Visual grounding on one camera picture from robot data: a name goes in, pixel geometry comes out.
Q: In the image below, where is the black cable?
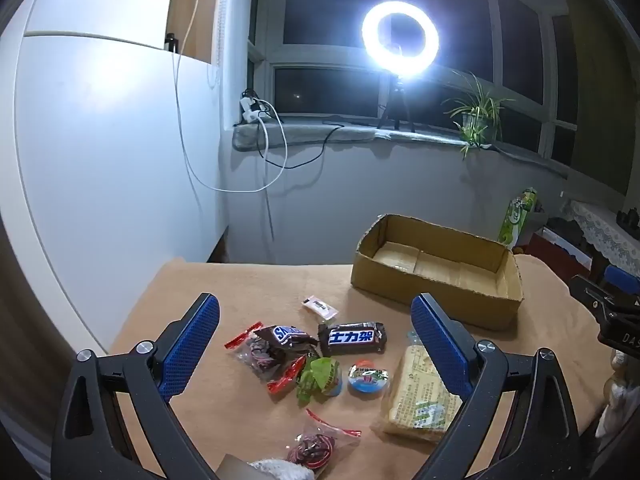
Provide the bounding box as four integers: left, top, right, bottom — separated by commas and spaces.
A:
265, 114, 381, 169

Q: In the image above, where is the green printed bag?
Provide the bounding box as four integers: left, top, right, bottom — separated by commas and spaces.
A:
498, 187, 540, 251

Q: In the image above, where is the potted spider plant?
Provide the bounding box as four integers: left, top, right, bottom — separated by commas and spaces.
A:
442, 72, 516, 161

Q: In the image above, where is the clear packet with red ends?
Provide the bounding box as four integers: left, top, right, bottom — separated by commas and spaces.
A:
286, 408, 362, 476
225, 321, 308, 397

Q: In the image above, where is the long white cable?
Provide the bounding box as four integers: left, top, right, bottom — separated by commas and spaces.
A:
172, 0, 289, 193

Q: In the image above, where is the white lace tablecloth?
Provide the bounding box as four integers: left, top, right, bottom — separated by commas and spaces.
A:
570, 200, 640, 281

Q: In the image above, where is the round jelly cup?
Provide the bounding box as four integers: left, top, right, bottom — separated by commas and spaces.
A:
346, 360, 392, 397

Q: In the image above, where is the ring light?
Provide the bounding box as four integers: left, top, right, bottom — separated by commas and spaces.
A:
362, 0, 441, 81

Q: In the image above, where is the brown chocolate bar white label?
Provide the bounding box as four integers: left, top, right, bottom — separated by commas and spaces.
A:
317, 321, 388, 357

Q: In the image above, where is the red box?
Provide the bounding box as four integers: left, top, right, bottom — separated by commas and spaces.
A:
529, 230, 596, 281

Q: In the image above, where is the cardboard box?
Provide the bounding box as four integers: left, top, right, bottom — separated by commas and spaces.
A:
350, 214, 524, 332

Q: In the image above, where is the black tripod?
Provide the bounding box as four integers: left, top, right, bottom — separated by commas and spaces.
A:
377, 77, 416, 133

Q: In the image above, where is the green candy packet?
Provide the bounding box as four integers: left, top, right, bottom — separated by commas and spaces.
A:
296, 356, 343, 407

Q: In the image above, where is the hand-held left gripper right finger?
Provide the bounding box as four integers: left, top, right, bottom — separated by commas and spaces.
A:
410, 292, 582, 480

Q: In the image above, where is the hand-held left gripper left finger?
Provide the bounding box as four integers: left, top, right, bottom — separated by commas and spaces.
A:
50, 292, 221, 480

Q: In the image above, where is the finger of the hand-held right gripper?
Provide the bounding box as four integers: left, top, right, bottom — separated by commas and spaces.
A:
570, 275, 640, 318
603, 265, 640, 288

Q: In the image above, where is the white power strip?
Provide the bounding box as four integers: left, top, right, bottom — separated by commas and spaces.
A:
240, 97, 273, 123

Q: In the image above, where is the grey windowsill cover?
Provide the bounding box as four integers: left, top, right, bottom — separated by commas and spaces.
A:
232, 122, 571, 177

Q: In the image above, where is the white fluffy cloth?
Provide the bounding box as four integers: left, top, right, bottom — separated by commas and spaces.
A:
248, 457, 313, 480

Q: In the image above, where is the wooden cabinet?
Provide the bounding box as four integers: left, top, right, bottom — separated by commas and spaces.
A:
165, 0, 222, 64

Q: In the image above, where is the window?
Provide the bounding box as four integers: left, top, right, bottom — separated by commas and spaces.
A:
247, 0, 581, 167

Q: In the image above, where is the yellow cracker packet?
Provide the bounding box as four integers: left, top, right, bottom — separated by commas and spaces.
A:
381, 332, 463, 443

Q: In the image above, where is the brown chocolate bar blue lettering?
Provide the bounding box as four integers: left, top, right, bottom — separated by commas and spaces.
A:
252, 325, 321, 361

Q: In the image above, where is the pink candy packet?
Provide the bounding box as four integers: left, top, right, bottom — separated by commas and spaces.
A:
301, 295, 340, 322

